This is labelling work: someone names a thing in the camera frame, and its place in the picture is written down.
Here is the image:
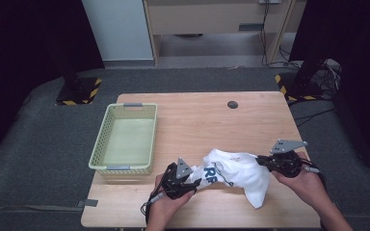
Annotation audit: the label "tangle of cables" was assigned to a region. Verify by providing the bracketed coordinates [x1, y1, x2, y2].
[314, 58, 343, 98]

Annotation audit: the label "black stand with striped base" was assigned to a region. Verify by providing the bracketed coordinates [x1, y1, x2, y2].
[53, 44, 103, 107]
[274, 57, 325, 102]

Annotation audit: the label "hanging black cables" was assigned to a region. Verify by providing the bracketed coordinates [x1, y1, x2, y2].
[259, 0, 302, 70]

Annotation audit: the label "white cabinet panel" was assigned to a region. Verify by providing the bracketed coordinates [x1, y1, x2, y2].
[81, 0, 155, 62]

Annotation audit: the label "light wooden desk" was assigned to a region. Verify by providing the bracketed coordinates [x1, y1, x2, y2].
[143, 0, 306, 66]

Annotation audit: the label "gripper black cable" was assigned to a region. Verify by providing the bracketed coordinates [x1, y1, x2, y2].
[303, 165, 328, 191]
[140, 191, 167, 225]

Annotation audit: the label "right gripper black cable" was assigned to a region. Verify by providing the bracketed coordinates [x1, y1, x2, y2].
[303, 165, 328, 191]

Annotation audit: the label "white printed T-shirt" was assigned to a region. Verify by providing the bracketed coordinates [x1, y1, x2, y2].
[186, 148, 272, 210]

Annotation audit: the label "person's left hand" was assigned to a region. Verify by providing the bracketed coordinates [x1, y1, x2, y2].
[146, 174, 196, 222]

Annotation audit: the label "black floor cable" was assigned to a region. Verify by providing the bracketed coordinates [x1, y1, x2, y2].
[293, 107, 337, 128]

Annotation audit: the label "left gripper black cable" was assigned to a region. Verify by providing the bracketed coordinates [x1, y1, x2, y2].
[140, 191, 167, 225]

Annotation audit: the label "light green plastic basket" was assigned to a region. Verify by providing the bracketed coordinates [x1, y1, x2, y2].
[88, 102, 159, 177]

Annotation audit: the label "person's right hand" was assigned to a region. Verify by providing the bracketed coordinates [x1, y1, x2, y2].
[271, 151, 330, 212]

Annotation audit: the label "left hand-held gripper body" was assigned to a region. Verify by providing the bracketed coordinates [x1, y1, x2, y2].
[160, 157, 194, 201]

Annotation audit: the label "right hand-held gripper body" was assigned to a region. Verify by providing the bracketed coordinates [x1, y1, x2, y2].
[267, 139, 309, 179]

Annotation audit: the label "grey tape strip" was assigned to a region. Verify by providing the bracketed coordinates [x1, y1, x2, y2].
[76, 198, 99, 208]

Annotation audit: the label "black curtain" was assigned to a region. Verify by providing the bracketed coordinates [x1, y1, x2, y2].
[288, 0, 370, 177]
[0, 0, 106, 176]

